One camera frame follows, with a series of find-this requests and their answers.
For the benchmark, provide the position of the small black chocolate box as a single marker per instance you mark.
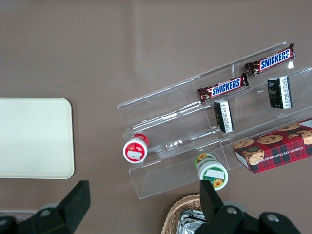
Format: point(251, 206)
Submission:
point(224, 116)
point(274, 93)

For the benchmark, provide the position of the red lidded snack cup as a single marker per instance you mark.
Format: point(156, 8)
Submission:
point(135, 151)

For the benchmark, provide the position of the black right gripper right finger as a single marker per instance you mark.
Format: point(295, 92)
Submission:
point(219, 217)

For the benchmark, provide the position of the Snickers chocolate bar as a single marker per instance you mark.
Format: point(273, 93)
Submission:
point(273, 59)
point(224, 88)

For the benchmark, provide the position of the red tartan cookie box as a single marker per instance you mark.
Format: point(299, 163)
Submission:
point(280, 152)

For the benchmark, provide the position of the clear acrylic tiered snack stand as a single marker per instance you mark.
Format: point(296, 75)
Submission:
point(170, 117)

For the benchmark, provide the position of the green sunflower snack cup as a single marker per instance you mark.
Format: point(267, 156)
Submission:
point(212, 170)

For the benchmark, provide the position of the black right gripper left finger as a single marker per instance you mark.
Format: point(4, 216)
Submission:
point(61, 214)

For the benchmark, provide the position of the cream plastic serving tray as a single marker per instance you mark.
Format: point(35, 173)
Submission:
point(36, 139)

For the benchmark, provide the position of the light wicker basket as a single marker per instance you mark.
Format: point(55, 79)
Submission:
point(170, 217)

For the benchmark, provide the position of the aluminium foil container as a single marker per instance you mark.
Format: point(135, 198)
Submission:
point(191, 223)

